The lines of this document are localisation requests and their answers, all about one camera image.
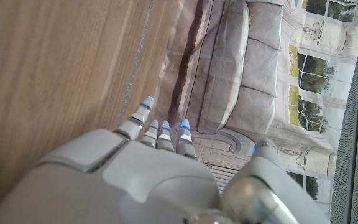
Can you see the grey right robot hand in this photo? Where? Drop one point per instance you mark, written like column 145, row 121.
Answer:
column 141, row 186

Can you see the grey tape line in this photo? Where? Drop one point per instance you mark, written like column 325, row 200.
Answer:
column 135, row 59

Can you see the printed sofa room backdrop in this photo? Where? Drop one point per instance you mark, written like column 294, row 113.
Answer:
column 253, row 71

